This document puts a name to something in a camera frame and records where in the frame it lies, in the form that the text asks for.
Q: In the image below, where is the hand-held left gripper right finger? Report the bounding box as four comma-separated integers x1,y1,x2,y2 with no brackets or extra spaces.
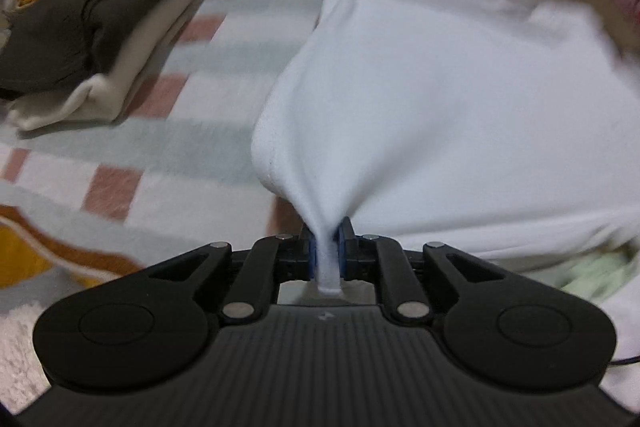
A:
339,217,505,327

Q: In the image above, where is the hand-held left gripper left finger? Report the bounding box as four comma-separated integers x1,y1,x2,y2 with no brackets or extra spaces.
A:
150,227,317,325

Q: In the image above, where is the white t-shirt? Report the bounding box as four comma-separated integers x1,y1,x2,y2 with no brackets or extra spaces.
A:
250,0,640,298

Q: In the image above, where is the pink grey checked rug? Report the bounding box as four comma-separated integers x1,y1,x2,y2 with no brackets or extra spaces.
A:
0,0,640,308

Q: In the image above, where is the light green cloth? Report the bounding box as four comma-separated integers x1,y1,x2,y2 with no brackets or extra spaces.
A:
545,249,640,313

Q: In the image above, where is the cream folded garment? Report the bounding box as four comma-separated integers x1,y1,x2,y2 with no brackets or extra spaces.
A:
7,0,218,132

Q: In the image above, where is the white fluffy mat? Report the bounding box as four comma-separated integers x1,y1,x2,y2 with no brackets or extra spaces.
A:
0,302,53,410

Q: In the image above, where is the dark grey folded garment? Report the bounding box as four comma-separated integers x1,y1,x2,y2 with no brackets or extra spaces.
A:
0,0,216,100

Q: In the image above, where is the black cable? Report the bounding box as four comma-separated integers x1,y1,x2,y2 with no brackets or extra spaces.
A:
607,353,640,370

